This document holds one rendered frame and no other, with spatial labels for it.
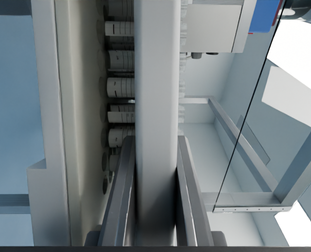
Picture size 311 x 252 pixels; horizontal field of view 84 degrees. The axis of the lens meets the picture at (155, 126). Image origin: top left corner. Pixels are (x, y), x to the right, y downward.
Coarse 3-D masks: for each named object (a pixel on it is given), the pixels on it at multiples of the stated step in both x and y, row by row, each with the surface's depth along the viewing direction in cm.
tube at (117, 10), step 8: (96, 0) 10; (104, 0) 10; (112, 0) 10; (120, 0) 10; (128, 0) 10; (184, 0) 10; (104, 8) 11; (112, 8) 11; (120, 8) 11; (128, 8) 11; (184, 8) 11; (184, 16) 11
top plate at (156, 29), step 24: (144, 0) 7; (168, 0) 7; (144, 24) 7; (168, 24) 7; (144, 48) 7; (168, 48) 7; (144, 72) 7; (168, 72) 7; (144, 96) 7; (168, 96) 8; (144, 120) 8; (168, 120) 8; (144, 144) 8; (168, 144) 8; (144, 168) 8; (168, 168) 8; (144, 192) 8; (168, 192) 8; (144, 216) 8; (168, 216) 8; (144, 240) 8; (168, 240) 8
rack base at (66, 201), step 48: (48, 0) 7; (48, 48) 7; (96, 48) 11; (48, 96) 7; (96, 96) 11; (48, 144) 8; (96, 144) 11; (48, 192) 8; (96, 192) 11; (48, 240) 8
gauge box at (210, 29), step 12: (192, 12) 40; (204, 12) 40; (216, 12) 41; (228, 12) 41; (192, 24) 42; (204, 24) 42; (216, 24) 42; (228, 24) 42; (192, 36) 43; (204, 36) 43; (216, 36) 43; (228, 36) 43; (192, 48) 45; (204, 48) 45; (216, 48) 45; (228, 48) 45
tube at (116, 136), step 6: (102, 132) 12; (108, 132) 12; (114, 132) 12; (120, 132) 12; (126, 132) 12; (132, 132) 12; (180, 132) 12; (102, 138) 11; (108, 138) 11; (114, 138) 12; (120, 138) 12; (102, 144) 12; (108, 144) 12; (114, 144) 12; (120, 144) 12
